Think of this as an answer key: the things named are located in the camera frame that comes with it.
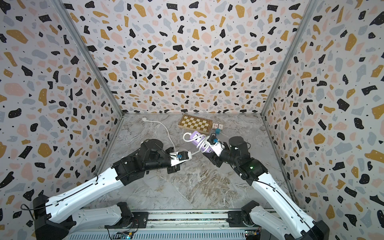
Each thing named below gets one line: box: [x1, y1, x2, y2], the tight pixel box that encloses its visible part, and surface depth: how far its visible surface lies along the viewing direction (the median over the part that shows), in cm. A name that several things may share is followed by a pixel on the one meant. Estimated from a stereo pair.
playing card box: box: [211, 123, 224, 132], surface depth 115 cm
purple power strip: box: [190, 131, 214, 153], surface depth 69 cm
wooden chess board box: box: [178, 114, 214, 135], surface depth 115 cm
